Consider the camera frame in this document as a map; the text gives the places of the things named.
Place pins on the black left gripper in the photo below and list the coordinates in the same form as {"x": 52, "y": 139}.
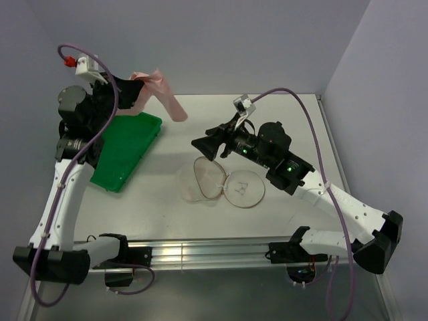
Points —
{"x": 129, "y": 89}

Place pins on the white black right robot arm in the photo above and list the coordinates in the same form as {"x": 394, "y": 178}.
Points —
{"x": 369, "y": 236}

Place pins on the pink bra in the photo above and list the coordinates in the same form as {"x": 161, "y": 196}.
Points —
{"x": 156, "y": 85}

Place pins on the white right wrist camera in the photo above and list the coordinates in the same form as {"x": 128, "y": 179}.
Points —
{"x": 244, "y": 107}

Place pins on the white mesh laundry bag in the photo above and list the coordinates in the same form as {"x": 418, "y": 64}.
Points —
{"x": 204, "y": 180}

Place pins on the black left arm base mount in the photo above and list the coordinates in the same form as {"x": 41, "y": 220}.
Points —
{"x": 120, "y": 274}

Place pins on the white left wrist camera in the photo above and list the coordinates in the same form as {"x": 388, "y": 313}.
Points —
{"x": 86, "y": 68}

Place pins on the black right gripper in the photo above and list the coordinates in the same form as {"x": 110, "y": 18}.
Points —
{"x": 226, "y": 134}

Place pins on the green plastic tray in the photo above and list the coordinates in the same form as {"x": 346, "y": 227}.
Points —
{"x": 126, "y": 141}

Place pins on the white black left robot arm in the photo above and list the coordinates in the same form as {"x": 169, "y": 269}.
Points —
{"x": 51, "y": 254}

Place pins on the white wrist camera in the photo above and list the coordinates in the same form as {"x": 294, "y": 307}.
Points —
{"x": 244, "y": 107}
{"x": 86, "y": 68}

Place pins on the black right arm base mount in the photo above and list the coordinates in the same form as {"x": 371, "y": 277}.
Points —
{"x": 288, "y": 253}

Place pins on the aluminium table edge rail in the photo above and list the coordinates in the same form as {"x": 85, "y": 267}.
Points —
{"x": 207, "y": 254}

